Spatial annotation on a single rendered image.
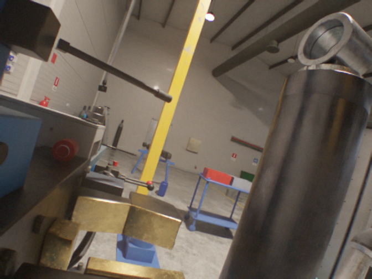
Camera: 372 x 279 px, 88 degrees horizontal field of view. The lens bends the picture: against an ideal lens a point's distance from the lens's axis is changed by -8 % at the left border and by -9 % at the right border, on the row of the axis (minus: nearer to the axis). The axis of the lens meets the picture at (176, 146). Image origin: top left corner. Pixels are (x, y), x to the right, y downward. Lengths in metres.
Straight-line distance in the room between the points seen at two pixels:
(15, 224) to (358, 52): 0.72
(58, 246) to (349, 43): 0.74
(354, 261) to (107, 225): 1.03
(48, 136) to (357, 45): 0.87
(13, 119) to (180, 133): 11.29
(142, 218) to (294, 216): 0.40
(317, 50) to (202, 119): 11.27
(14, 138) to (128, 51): 11.57
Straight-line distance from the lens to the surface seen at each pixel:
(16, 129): 0.29
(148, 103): 11.25
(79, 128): 0.72
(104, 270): 0.34
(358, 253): 1.22
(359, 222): 1.83
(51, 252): 0.46
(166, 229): 0.65
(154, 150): 2.95
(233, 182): 3.51
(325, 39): 0.75
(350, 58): 0.65
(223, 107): 12.46
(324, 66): 0.60
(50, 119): 0.74
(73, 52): 0.58
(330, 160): 0.52
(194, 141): 11.53
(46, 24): 0.52
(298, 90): 0.56
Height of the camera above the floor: 1.21
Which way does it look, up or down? level
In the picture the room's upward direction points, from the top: 18 degrees clockwise
